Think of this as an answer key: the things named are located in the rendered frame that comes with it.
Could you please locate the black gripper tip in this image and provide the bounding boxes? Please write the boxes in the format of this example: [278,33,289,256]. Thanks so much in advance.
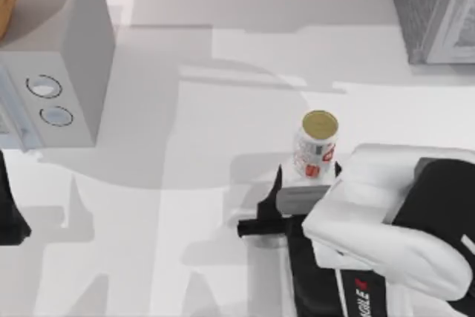
[0,148,33,248]

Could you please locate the pale microwave oven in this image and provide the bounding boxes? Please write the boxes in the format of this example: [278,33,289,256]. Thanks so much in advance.
[0,0,117,153]

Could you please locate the pale microwave knob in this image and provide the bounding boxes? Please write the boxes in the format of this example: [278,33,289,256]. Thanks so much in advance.
[39,105,74,128]
[25,74,63,99]

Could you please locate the red and white can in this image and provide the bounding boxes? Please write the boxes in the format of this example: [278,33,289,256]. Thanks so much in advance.
[292,109,340,182]

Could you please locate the grey cabinet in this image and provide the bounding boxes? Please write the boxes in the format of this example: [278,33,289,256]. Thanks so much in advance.
[384,0,475,66]

